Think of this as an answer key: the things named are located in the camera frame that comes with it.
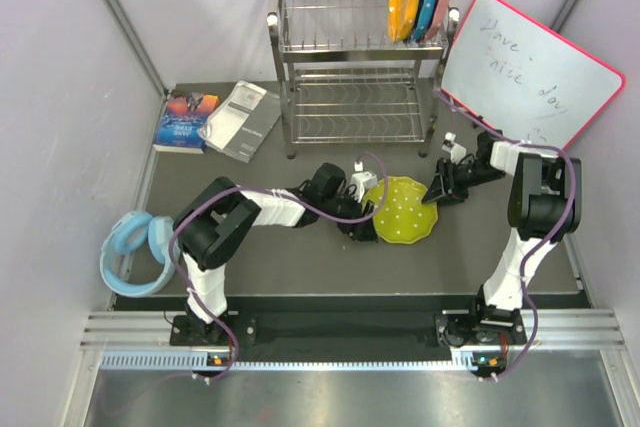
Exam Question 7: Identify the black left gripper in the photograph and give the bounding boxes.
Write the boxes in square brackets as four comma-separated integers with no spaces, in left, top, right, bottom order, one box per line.
[319,187,378,243]

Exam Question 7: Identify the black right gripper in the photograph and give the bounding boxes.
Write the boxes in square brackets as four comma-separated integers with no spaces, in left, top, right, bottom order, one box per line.
[421,159,504,208]

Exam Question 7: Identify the green dotted plate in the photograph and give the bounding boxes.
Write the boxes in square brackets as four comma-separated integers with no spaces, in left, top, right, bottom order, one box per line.
[373,176,439,245]

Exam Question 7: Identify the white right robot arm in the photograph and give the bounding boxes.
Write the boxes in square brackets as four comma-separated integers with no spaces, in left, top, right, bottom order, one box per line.
[422,132,581,348]

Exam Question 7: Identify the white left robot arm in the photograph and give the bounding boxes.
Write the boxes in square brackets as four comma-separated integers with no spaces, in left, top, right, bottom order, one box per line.
[168,162,378,345]

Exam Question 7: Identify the steel two-tier dish rack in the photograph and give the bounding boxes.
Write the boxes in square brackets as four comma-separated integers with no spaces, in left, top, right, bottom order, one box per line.
[266,0,459,159]

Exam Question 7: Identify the grey manual booklet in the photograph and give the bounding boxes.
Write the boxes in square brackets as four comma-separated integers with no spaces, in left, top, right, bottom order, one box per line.
[198,81,281,163]

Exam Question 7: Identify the pink-framed whiteboard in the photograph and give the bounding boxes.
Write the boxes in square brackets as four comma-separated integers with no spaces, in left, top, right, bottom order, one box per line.
[441,0,626,148]

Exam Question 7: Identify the colourful paperback book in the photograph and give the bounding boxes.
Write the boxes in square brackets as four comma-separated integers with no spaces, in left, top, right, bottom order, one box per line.
[153,90,220,154]

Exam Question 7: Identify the light blue headphones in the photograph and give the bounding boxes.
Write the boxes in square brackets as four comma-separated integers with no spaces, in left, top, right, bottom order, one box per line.
[99,210,175,298]

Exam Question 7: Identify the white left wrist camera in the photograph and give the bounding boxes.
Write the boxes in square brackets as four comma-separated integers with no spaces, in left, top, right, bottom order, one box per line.
[347,161,378,202]

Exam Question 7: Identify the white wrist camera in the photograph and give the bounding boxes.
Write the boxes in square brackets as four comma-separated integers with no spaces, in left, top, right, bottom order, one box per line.
[347,161,378,202]
[441,132,467,164]

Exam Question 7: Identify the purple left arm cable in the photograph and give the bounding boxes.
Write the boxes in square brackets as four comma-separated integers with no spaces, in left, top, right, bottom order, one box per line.
[168,150,390,384]

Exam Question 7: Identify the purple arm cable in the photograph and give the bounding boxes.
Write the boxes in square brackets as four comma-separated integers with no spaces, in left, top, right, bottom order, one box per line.
[432,88,579,382]
[168,150,390,384]

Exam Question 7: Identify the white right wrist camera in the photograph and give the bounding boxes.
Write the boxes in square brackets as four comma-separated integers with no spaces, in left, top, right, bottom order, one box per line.
[441,132,467,164]

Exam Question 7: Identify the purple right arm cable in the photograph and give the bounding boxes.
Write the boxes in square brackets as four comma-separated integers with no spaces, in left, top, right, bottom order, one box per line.
[432,88,579,382]

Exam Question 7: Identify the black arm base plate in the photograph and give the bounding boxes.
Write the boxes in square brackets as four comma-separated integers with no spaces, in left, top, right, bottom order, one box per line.
[171,295,527,350]

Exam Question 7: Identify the slotted cable duct rail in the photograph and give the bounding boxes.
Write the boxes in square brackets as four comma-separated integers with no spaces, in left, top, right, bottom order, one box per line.
[99,346,506,373]

